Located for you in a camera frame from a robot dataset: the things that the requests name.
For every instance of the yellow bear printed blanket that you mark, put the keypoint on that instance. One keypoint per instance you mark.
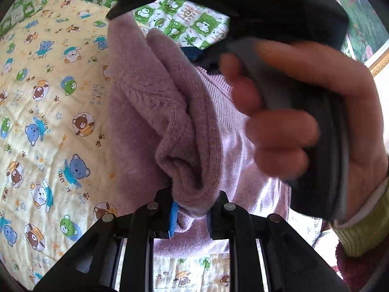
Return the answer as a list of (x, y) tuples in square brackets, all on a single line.
[(45, 112)]

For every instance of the purple knitted sweater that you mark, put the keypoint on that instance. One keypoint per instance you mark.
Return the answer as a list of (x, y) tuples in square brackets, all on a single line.
[(146, 112)]

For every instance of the green frog checkered quilt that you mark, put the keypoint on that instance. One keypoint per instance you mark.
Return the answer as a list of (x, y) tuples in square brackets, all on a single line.
[(16, 10)]

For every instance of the green frog checkered pillow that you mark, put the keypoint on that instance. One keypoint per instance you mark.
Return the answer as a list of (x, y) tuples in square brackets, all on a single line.
[(182, 21)]

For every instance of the dark red fuzzy garment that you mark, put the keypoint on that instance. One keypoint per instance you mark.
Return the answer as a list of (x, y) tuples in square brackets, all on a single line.
[(355, 269)]

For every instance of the gold framed floral painting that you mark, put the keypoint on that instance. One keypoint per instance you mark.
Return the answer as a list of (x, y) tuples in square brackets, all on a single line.
[(361, 36)]

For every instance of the person's right hand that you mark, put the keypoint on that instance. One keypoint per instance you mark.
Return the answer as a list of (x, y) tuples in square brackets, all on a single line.
[(358, 103)]

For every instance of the person's right forearm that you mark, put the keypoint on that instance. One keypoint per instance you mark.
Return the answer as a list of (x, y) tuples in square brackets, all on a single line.
[(364, 231)]

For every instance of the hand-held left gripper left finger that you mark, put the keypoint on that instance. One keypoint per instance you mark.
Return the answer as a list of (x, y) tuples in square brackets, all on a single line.
[(173, 219)]

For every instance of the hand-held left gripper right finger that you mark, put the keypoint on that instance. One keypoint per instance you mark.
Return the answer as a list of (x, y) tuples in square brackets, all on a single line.
[(212, 222)]

